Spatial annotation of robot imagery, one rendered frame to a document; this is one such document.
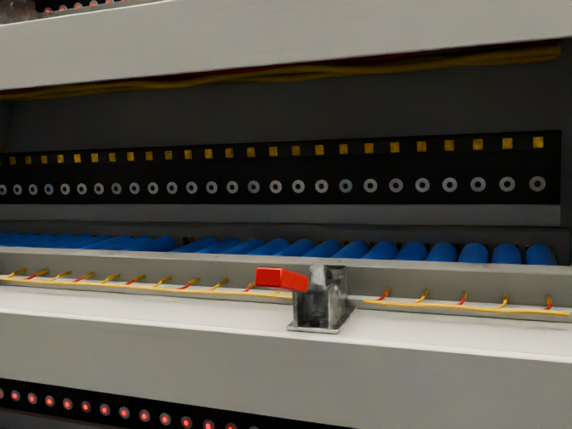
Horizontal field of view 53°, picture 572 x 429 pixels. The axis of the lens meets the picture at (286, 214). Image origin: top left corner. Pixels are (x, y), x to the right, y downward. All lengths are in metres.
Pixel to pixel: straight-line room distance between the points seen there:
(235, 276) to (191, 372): 0.07
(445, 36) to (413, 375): 0.18
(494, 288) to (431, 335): 0.05
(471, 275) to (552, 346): 0.06
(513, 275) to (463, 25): 0.13
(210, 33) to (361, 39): 0.10
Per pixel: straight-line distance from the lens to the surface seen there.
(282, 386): 0.31
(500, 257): 0.38
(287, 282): 0.25
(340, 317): 0.32
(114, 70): 0.42
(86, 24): 0.43
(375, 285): 0.34
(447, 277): 0.33
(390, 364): 0.29
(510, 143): 0.45
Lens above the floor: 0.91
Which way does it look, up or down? 11 degrees up
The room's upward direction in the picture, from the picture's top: 5 degrees clockwise
